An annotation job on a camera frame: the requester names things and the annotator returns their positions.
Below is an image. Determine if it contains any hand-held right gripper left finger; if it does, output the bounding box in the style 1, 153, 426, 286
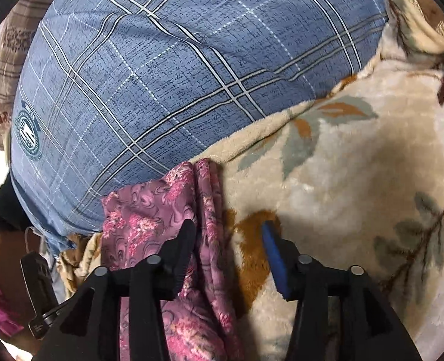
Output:
38, 219, 198, 361

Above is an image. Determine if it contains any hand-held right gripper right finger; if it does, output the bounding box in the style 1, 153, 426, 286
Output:
261, 221, 422, 361

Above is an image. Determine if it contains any pink floral cloth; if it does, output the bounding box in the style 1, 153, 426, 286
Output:
101, 160, 245, 361

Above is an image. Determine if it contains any person's left forearm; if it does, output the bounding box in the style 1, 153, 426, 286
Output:
0, 229, 35, 309

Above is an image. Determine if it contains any dark cloth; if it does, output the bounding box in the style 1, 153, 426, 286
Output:
0, 178, 23, 232

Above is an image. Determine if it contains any beige leaf print fleece blanket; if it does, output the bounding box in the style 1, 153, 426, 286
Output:
57, 0, 444, 361

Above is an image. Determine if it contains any blue plaid quilt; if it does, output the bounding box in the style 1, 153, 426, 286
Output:
9, 0, 429, 260

